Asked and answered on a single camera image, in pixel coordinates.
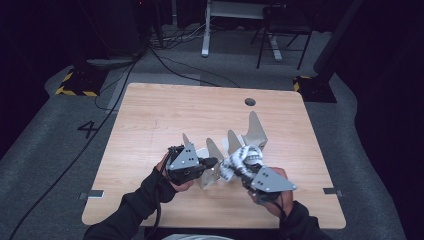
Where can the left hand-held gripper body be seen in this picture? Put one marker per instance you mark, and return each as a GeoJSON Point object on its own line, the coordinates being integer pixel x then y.
{"type": "Point", "coordinates": [183, 163]}

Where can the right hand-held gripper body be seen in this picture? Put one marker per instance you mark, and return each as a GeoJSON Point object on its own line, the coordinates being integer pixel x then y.
{"type": "Point", "coordinates": [271, 183]}

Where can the white striped cloth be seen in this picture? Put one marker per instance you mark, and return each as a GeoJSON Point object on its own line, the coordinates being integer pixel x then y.
{"type": "Point", "coordinates": [240, 160]}

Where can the grey metal expandable rack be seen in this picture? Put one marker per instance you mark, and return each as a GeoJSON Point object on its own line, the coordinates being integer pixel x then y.
{"type": "Point", "coordinates": [256, 130]}

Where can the person's right hand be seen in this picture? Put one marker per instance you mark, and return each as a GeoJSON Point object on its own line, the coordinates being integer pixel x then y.
{"type": "Point", "coordinates": [283, 203]}

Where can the person's left hand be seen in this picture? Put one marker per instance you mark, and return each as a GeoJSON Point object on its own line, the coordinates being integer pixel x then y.
{"type": "Point", "coordinates": [181, 186]}

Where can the grey tape strip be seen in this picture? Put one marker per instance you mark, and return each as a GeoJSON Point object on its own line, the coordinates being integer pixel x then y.
{"type": "Point", "coordinates": [331, 191]}
{"type": "Point", "coordinates": [95, 194]}

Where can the dark round table grommet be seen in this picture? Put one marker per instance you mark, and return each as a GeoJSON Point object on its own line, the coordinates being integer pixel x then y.
{"type": "Point", "coordinates": [250, 102]}

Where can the person's white clothing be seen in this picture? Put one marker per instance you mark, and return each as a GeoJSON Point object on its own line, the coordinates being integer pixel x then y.
{"type": "Point", "coordinates": [196, 237]}

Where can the black chair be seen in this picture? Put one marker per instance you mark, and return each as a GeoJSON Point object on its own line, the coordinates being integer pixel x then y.
{"type": "Point", "coordinates": [286, 25]}

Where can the dark cabinet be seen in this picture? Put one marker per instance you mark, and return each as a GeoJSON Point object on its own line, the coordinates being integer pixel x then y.
{"type": "Point", "coordinates": [113, 26]}

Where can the black slanted pole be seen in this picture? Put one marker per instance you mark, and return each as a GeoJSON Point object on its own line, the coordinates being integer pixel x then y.
{"type": "Point", "coordinates": [336, 36]}

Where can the yellow black striped base plate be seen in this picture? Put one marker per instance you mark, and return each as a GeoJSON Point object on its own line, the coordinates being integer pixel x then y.
{"type": "Point", "coordinates": [316, 90]}
{"type": "Point", "coordinates": [81, 83]}

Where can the white desk frame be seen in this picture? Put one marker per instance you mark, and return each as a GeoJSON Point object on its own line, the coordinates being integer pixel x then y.
{"type": "Point", "coordinates": [233, 10]}

